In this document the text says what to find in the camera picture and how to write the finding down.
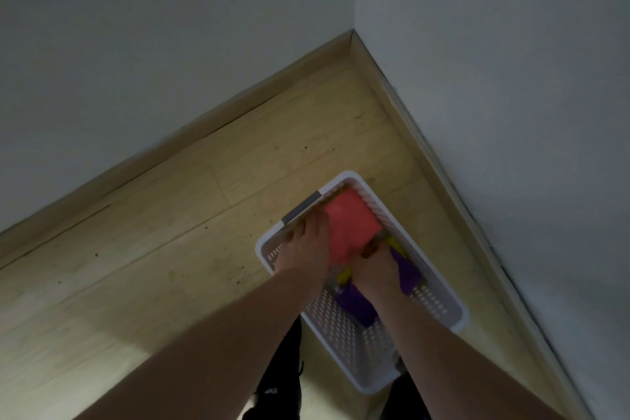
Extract person's right hand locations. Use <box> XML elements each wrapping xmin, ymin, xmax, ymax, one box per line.
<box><xmin>351</xmin><ymin>239</ymin><xmax>402</xmax><ymax>301</ymax></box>

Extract person's left hand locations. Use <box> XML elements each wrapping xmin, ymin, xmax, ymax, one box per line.
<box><xmin>274</xmin><ymin>210</ymin><xmax>331</xmax><ymax>283</ymax></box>

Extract pink cloth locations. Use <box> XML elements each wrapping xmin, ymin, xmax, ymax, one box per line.
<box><xmin>322</xmin><ymin>188</ymin><xmax>384</xmax><ymax>269</ymax></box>

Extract person's left forearm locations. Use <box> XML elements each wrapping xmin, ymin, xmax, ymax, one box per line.
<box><xmin>71</xmin><ymin>268</ymin><xmax>328</xmax><ymax>420</ymax></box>

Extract person's right forearm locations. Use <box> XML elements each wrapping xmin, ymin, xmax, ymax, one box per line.
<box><xmin>367</xmin><ymin>287</ymin><xmax>567</xmax><ymax>420</ymax></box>

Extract yellow cloth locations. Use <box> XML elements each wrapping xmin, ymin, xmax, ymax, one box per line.
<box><xmin>337</xmin><ymin>236</ymin><xmax>409</xmax><ymax>285</ymax></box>

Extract purple cloth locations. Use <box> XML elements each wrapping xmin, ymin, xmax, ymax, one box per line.
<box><xmin>336</xmin><ymin>257</ymin><xmax>424</xmax><ymax>328</ymax></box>

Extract white perforated plastic basket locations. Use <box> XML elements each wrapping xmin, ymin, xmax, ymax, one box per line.
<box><xmin>255</xmin><ymin>171</ymin><xmax>470</xmax><ymax>396</ymax></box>

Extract wooden baseboard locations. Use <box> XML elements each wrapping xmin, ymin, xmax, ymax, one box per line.
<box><xmin>0</xmin><ymin>29</ymin><xmax>596</xmax><ymax>420</ymax></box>

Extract person's black trousers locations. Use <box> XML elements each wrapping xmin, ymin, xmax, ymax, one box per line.
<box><xmin>241</xmin><ymin>316</ymin><xmax>431</xmax><ymax>420</ymax></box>

